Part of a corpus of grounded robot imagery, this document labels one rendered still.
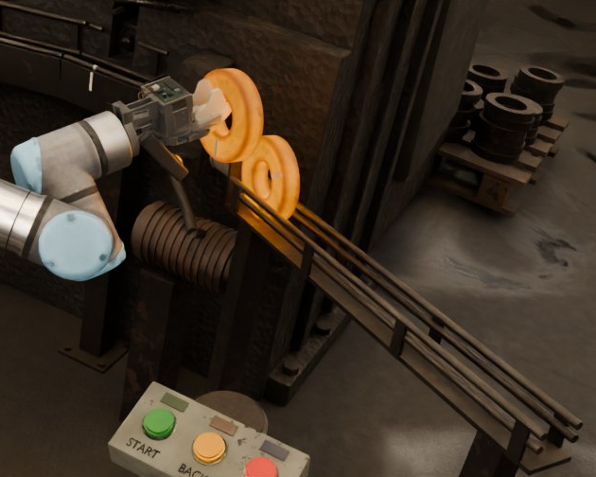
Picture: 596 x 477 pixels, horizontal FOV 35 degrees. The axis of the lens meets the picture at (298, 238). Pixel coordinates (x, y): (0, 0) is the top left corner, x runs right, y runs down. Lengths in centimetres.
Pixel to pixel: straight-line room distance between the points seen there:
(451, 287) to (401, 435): 75
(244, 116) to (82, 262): 40
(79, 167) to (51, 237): 19
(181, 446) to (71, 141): 48
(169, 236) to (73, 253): 58
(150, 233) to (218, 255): 14
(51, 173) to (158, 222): 48
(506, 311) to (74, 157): 175
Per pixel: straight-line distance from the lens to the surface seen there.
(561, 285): 313
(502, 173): 340
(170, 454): 123
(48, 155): 140
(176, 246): 181
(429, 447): 228
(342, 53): 184
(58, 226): 125
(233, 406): 143
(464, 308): 282
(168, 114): 146
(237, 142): 153
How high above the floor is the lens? 145
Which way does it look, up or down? 30 degrees down
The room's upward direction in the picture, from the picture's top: 14 degrees clockwise
